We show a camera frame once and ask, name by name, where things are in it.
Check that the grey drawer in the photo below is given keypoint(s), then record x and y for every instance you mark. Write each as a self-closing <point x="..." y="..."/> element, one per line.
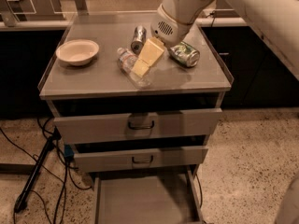
<point x="146" y="196"/>
<point x="122" y="160"/>
<point x="122" y="127"/>

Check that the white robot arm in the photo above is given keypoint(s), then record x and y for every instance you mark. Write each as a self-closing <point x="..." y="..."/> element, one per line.
<point x="251" y="172"/>

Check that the grey drawer cabinet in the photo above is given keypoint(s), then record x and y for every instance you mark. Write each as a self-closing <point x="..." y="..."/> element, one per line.
<point x="142" y="142"/>

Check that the clear plastic water bottle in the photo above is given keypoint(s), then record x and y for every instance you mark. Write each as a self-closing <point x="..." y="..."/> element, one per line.
<point x="126" y="63"/>

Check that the bottom grey drawer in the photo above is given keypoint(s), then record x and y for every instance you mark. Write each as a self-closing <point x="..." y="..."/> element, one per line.
<point x="146" y="196"/>

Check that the black drawer handle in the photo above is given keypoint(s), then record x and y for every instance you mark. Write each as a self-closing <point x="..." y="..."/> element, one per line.
<point x="137" y="127"/>
<point x="145" y="161"/>

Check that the silver slim can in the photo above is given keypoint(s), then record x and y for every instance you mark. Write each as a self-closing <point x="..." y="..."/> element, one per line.
<point x="139" y="39"/>

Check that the top grey drawer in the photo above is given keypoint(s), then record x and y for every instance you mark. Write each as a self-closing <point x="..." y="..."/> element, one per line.
<point x="122" y="127"/>

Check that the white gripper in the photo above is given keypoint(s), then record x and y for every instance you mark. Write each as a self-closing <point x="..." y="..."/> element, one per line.
<point x="165" y="29"/>

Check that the clear acrylic guard panel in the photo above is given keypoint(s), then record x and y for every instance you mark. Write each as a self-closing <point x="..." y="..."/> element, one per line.
<point x="62" y="10"/>

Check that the black middle drawer handle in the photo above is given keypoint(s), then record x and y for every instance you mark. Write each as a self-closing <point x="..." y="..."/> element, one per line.
<point x="145" y="161"/>

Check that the white paper bowl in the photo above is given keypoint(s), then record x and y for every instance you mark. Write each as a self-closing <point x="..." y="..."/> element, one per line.
<point x="77" y="52"/>

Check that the blue power box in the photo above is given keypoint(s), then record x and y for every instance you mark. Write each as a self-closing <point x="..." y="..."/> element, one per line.
<point x="68" y="152"/>

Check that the black top drawer handle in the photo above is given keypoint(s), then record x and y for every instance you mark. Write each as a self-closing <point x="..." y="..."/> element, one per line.
<point x="137" y="127"/>

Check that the green soda can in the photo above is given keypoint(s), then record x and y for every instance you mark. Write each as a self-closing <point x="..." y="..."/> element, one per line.
<point x="185" y="54"/>

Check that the middle grey drawer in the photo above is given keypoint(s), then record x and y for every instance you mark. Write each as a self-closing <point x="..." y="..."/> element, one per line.
<point x="122" y="160"/>

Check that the black stand leg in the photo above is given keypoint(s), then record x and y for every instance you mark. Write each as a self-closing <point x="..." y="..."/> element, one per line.
<point x="20" y="203"/>

